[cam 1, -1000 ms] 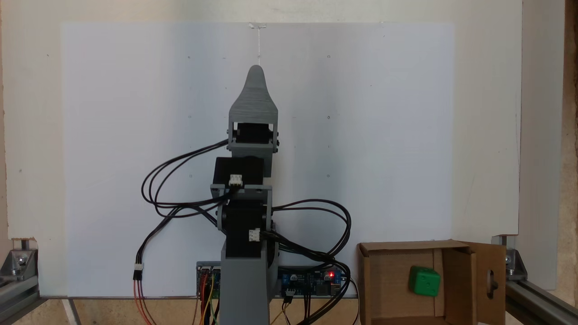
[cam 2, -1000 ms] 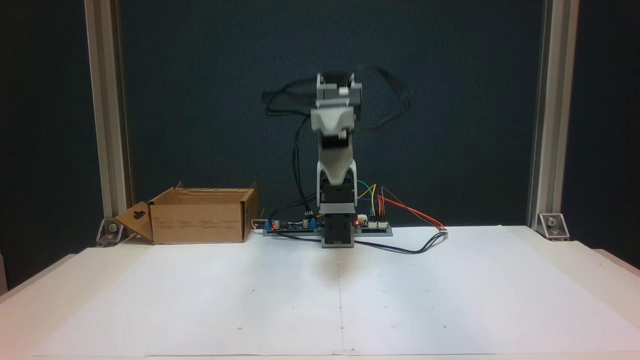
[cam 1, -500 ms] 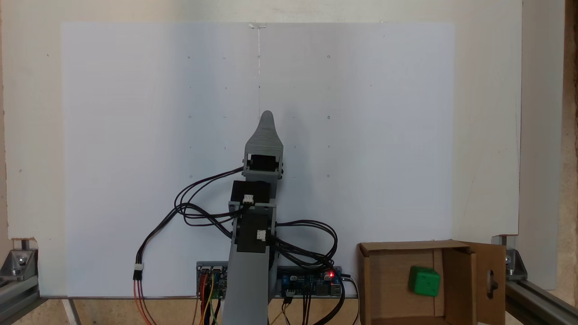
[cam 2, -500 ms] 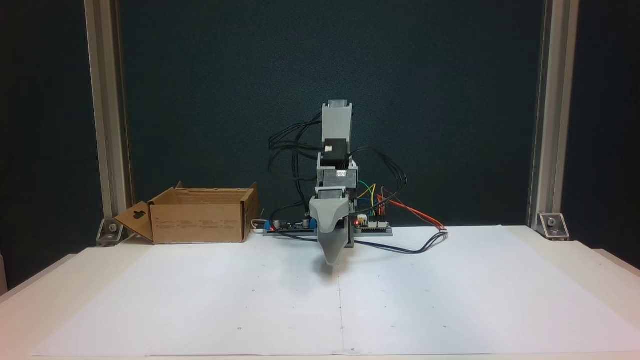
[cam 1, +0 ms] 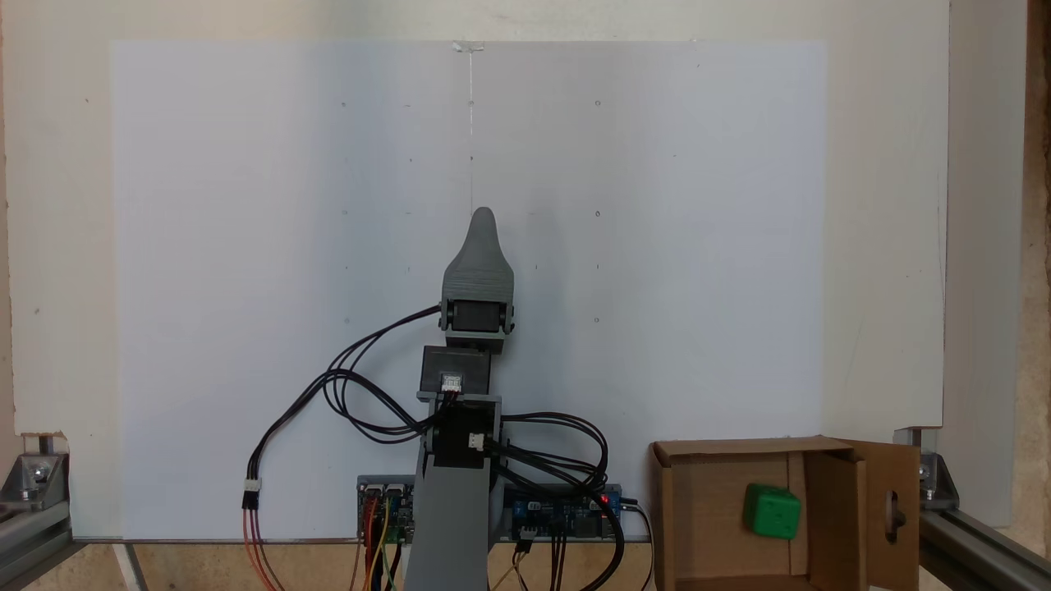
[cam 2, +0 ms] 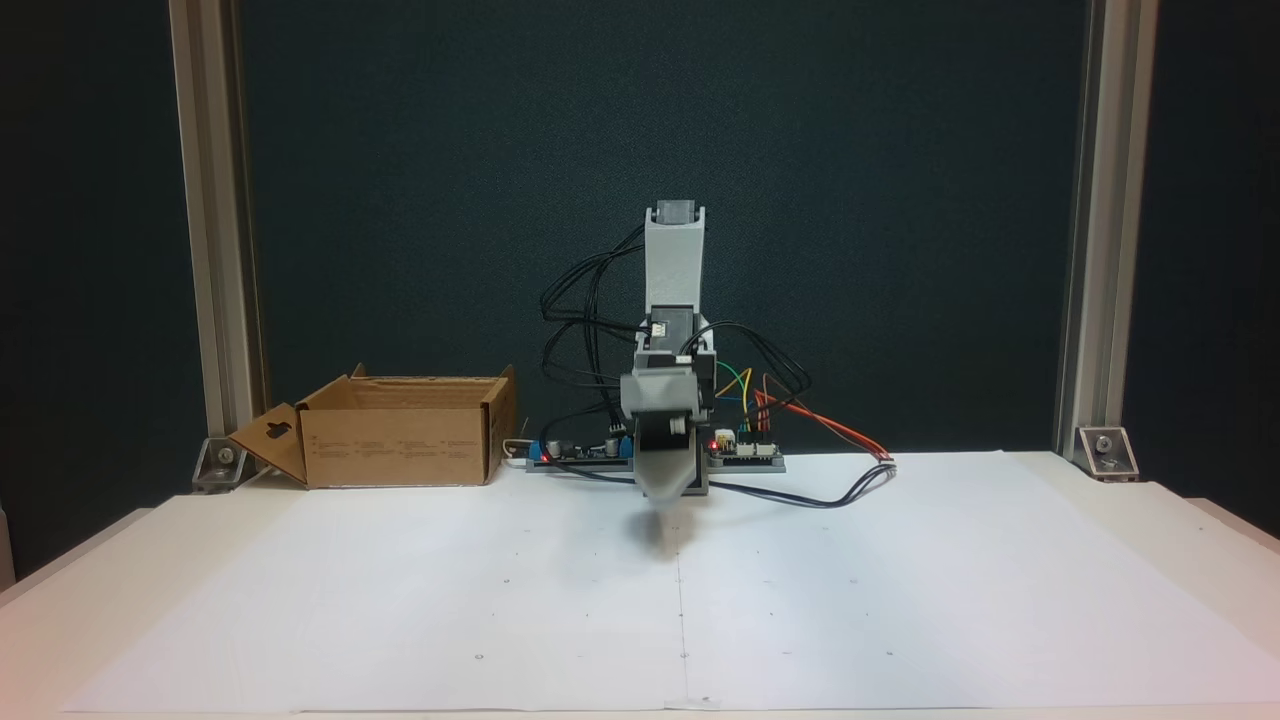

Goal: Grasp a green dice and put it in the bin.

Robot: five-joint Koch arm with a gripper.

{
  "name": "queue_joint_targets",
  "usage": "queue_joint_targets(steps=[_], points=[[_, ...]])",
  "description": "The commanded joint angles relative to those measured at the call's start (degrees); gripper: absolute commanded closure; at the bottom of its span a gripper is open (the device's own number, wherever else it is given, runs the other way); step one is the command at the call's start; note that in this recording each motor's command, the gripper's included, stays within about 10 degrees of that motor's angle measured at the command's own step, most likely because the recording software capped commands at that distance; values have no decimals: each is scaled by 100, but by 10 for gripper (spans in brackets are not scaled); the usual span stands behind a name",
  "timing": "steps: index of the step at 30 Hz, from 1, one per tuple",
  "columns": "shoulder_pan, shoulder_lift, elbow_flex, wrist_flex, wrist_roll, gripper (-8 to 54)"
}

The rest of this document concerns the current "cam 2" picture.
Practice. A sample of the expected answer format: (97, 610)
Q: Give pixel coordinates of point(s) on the blue circuit board with capacitors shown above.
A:
(580, 456)

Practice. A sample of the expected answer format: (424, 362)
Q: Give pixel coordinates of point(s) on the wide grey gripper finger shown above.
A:
(664, 475)

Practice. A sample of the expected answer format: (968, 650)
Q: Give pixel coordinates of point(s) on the metal corner bracket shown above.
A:
(1106, 450)
(222, 463)

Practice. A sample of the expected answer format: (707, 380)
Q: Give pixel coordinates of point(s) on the open cardboard box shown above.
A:
(395, 440)

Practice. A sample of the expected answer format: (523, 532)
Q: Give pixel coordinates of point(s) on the white circuit board with connectors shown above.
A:
(750, 456)

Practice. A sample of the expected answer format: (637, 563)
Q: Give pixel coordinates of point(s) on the grey printed robot arm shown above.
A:
(675, 250)

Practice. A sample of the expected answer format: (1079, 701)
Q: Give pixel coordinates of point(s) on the aluminium frame post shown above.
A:
(215, 200)
(1105, 200)

